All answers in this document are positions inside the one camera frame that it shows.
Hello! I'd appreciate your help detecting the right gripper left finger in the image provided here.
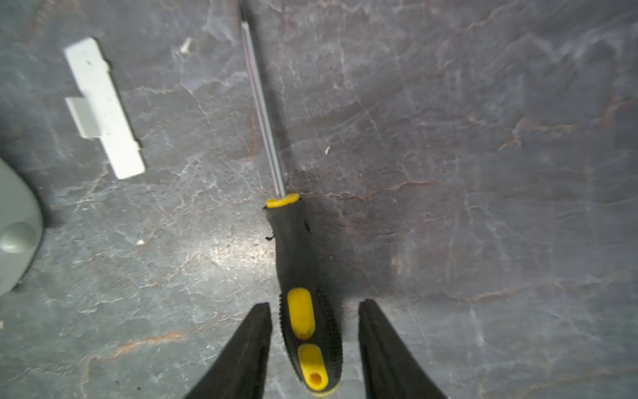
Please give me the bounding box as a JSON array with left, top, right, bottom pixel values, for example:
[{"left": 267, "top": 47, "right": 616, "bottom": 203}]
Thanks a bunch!
[{"left": 186, "top": 303, "right": 272, "bottom": 399}]

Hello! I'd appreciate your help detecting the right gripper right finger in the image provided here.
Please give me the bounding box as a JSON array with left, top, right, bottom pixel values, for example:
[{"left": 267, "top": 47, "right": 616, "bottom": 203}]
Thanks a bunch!
[{"left": 358, "top": 299, "right": 446, "bottom": 398}]

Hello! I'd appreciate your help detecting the black yellow screwdriver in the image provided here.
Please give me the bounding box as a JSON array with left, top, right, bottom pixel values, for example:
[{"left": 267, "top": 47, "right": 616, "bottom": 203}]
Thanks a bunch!
[{"left": 239, "top": 5, "right": 343, "bottom": 398}]

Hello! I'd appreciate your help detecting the white alarm clock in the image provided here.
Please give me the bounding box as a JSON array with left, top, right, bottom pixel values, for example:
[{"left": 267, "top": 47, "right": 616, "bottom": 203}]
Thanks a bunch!
[{"left": 0, "top": 161, "right": 44, "bottom": 295}]

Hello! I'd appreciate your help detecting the white battery cover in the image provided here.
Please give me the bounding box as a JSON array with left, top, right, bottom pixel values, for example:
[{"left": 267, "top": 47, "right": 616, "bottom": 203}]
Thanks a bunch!
[{"left": 64, "top": 38, "right": 146, "bottom": 180}]

